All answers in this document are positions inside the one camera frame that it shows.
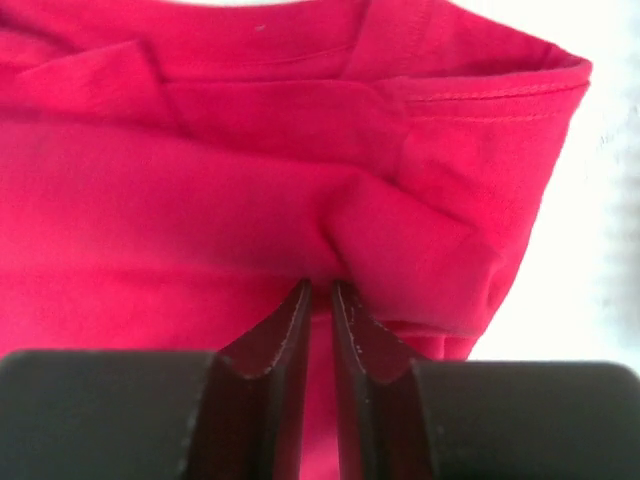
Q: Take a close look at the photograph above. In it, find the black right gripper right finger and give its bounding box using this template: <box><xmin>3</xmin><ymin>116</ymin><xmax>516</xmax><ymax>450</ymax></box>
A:
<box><xmin>332</xmin><ymin>281</ymin><xmax>418</xmax><ymax>479</ymax></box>

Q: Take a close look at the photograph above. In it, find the magenta t shirt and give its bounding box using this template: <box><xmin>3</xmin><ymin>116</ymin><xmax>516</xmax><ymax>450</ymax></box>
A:
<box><xmin>1</xmin><ymin>1</ymin><xmax>592</xmax><ymax>479</ymax></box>

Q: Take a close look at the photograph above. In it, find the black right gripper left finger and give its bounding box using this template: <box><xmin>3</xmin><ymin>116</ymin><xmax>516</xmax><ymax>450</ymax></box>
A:
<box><xmin>217</xmin><ymin>280</ymin><xmax>311</xmax><ymax>479</ymax></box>

